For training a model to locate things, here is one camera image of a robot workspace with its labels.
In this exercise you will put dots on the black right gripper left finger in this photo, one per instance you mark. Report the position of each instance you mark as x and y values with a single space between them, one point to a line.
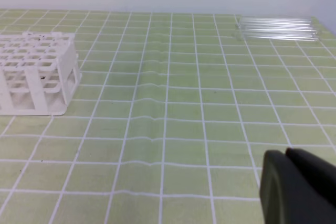
285 195

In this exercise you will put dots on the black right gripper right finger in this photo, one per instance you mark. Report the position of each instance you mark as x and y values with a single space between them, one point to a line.
317 172

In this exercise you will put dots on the green checkered tablecloth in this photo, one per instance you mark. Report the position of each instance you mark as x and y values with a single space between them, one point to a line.
169 123

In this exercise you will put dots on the white plastic test tube rack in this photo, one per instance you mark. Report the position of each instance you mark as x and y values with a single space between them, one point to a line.
39 73

